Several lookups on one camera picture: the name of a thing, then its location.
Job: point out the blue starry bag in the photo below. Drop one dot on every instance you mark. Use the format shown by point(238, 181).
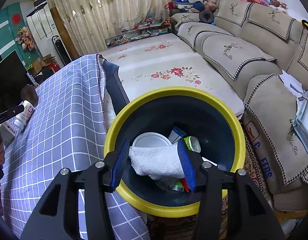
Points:
point(185, 3)

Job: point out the red round wall decoration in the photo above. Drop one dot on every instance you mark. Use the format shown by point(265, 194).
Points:
point(16, 19)

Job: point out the patterned brown rug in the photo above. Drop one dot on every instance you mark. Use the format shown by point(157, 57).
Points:
point(253, 165)

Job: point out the pile of papers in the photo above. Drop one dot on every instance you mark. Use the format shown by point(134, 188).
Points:
point(302, 120)

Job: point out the white paper towel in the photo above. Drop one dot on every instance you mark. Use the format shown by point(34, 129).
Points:
point(156, 160)

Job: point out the red snack packet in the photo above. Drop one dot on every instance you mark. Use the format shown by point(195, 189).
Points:
point(185, 183)

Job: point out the white floral mat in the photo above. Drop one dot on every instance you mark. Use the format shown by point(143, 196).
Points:
point(156, 60)

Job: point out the black printed tube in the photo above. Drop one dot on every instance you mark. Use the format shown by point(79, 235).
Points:
point(31, 79)

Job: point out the blue white packet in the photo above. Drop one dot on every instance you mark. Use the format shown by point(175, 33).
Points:
point(175, 135)

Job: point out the pale green cardboard box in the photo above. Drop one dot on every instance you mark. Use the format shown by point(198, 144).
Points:
point(9, 135)

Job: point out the blue checkered tablecloth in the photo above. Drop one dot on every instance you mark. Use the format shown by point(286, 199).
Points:
point(64, 120)

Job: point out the white paper bowl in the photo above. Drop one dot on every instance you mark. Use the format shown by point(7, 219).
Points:
point(151, 140)

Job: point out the green white plastic bottle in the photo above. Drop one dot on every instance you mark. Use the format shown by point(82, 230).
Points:
point(192, 143)

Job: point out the open cardboard boxes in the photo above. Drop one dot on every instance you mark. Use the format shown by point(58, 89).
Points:
point(45, 63)

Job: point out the person's left hand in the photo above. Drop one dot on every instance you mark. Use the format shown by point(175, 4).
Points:
point(0, 155)

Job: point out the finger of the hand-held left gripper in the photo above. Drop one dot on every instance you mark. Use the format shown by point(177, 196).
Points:
point(9, 113)

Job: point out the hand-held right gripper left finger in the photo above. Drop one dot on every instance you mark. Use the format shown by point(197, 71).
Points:
point(120, 165)

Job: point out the artificial flower bunch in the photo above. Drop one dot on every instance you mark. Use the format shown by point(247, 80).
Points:
point(24, 38)

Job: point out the beige patterned curtain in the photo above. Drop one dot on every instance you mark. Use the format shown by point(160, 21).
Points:
point(106, 10)

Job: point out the yellow rimmed dark bin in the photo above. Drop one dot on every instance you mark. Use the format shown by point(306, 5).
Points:
point(169, 90)

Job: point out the beige fabric sofa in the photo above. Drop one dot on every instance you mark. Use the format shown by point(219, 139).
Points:
point(256, 55)

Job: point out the black tower fan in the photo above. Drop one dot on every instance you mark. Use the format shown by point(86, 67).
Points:
point(61, 50)

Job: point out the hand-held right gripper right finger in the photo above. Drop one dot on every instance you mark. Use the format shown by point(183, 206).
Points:
point(187, 167)

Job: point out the row of assorted clutter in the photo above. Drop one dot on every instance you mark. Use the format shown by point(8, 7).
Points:
point(141, 31)

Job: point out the black flat television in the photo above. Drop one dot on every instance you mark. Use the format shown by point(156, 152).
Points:
point(9, 80)

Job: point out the black round cushion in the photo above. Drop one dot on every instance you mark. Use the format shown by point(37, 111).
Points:
point(206, 16)

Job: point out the brown chocolate wrapper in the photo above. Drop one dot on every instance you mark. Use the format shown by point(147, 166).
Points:
point(29, 93)

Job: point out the small white bottle pink label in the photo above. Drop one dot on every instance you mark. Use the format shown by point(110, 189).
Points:
point(24, 115)

